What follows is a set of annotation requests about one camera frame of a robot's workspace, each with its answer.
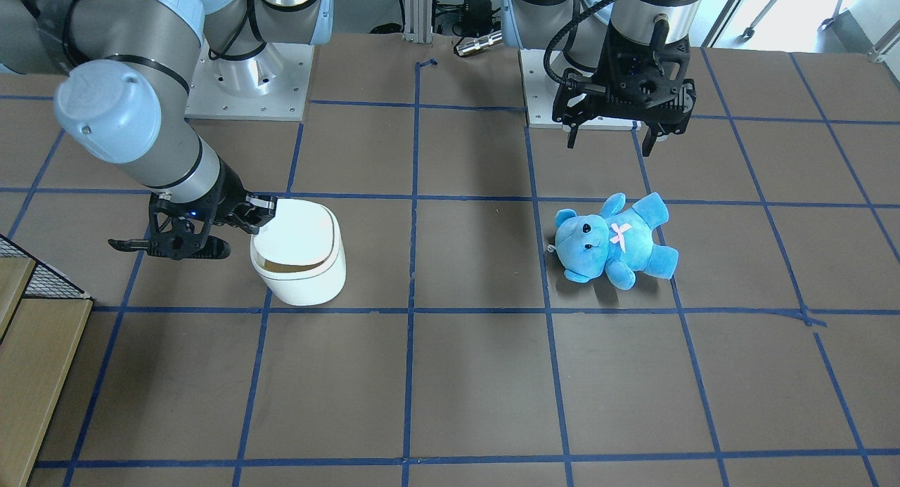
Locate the white trash can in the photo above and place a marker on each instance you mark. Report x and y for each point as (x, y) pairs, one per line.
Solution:
(299, 253)

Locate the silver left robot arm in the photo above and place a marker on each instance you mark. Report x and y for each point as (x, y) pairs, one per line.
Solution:
(571, 33)

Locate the grid-patterned storage box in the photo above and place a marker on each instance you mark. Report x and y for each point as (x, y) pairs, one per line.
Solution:
(43, 319)

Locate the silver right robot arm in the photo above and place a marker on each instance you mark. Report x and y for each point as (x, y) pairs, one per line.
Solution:
(128, 67)

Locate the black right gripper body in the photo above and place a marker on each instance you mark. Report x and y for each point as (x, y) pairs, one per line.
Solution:
(226, 194)

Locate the blue teddy bear plush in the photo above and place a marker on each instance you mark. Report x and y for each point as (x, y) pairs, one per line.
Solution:
(617, 242)

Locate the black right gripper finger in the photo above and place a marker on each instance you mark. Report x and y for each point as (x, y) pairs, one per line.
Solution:
(176, 247)
(255, 211)

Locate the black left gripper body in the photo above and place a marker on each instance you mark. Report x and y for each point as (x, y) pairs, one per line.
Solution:
(610, 71)

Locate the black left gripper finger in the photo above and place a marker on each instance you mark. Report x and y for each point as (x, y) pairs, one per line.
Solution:
(572, 132)
(654, 132)

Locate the aluminium frame post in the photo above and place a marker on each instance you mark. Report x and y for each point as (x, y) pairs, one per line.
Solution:
(417, 20)

